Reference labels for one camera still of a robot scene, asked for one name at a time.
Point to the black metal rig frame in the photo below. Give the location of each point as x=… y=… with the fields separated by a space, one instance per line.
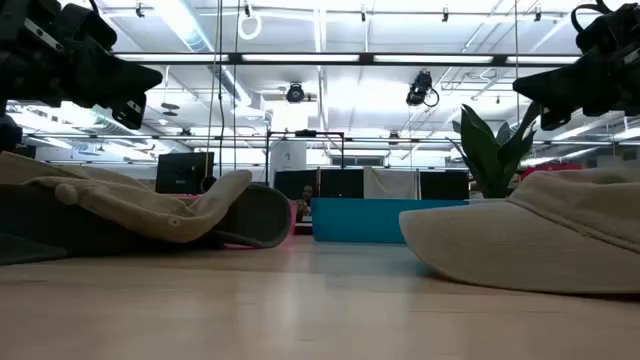
x=325 y=133

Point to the white hanging cloth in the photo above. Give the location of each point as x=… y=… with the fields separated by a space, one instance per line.
x=390 y=182

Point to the black partition panel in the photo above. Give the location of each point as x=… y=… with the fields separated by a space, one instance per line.
x=444 y=185
x=295 y=182
x=341 y=183

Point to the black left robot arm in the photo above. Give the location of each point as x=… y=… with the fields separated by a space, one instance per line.
x=9 y=132

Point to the black overhead gantry bar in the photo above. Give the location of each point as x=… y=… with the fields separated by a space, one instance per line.
x=365 y=58

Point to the green snake plant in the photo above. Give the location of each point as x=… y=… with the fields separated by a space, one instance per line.
x=487 y=150

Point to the pink plastic bin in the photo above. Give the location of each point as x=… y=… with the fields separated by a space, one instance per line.
x=294 y=220

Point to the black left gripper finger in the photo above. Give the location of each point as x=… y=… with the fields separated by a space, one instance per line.
x=117 y=80
x=131 y=111

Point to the black computer monitor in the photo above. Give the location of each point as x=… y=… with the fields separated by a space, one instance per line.
x=184 y=172

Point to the white sign box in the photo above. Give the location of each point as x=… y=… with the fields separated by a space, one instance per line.
x=287 y=155

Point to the blue plastic bin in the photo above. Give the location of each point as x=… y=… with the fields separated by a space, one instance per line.
x=360 y=220

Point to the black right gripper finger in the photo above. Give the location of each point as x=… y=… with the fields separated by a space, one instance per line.
x=555 y=82
x=554 y=119

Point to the person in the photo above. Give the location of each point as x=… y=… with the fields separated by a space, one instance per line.
x=306 y=202

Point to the red storage bins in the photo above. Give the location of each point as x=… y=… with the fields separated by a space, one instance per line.
x=550 y=169

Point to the beige cotton baseball cap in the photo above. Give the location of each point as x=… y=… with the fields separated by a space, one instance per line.
x=130 y=210
x=525 y=240

